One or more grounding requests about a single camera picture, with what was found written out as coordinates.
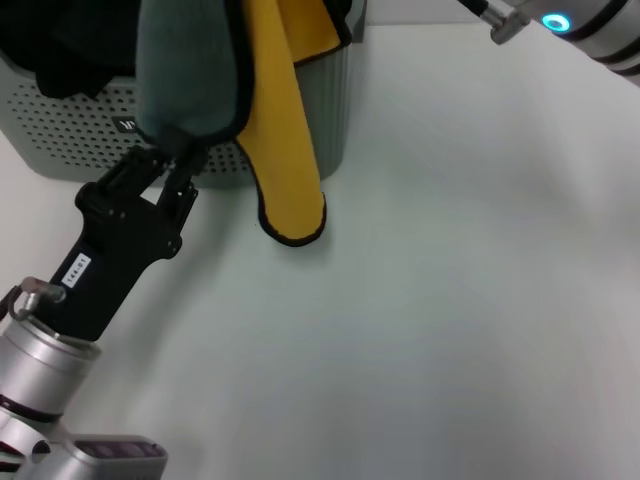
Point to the yellow and grey towel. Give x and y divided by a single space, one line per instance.
280 150

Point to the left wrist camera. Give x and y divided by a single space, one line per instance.
100 457

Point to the black cloth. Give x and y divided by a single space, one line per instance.
65 45

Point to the grey perforated storage box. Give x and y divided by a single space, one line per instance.
70 135

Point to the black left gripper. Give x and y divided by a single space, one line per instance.
120 235

